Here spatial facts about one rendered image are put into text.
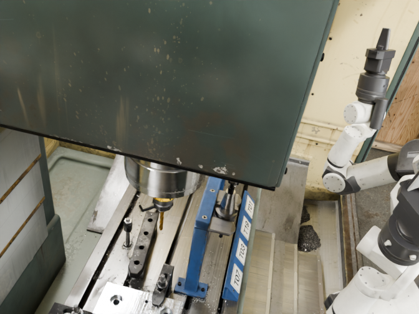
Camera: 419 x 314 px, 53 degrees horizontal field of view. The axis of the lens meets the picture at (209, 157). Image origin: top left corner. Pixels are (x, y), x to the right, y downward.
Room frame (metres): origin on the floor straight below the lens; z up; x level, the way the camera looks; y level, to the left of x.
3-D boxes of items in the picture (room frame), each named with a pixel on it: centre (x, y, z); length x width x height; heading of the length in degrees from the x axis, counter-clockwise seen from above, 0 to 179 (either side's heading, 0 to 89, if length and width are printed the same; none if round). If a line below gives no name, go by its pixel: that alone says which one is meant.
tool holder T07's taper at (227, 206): (0.82, -0.07, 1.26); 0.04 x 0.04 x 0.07
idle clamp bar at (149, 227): (0.87, 0.17, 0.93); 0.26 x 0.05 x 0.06; 179
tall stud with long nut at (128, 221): (0.89, 0.22, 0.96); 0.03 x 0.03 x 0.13
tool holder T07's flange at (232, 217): (0.82, -0.07, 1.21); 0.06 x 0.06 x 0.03
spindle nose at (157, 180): (0.61, 0.08, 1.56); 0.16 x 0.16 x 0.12
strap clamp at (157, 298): (0.70, 0.07, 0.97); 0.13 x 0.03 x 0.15; 174
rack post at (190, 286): (0.77, -0.01, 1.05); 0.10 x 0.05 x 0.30; 84
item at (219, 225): (0.76, -0.06, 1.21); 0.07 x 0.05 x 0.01; 84
